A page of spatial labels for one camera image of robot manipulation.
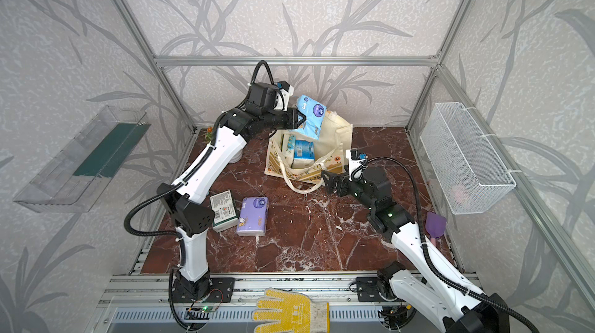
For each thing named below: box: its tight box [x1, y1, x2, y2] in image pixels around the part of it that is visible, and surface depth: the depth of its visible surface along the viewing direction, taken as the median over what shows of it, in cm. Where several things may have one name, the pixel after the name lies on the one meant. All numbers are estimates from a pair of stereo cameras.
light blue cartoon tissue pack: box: [289, 94, 327, 141], surface depth 79 cm
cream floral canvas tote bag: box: [264, 110, 354, 195], surface depth 89 cm
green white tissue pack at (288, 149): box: [282, 133, 296, 169], surface depth 95 cm
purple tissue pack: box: [237, 196, 269, 237], surface depth 87 cm
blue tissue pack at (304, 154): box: [291, 139, 316, 169], surface depth 95 cm
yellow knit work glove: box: [251, 288, 331, 333], surface depth 71 cm
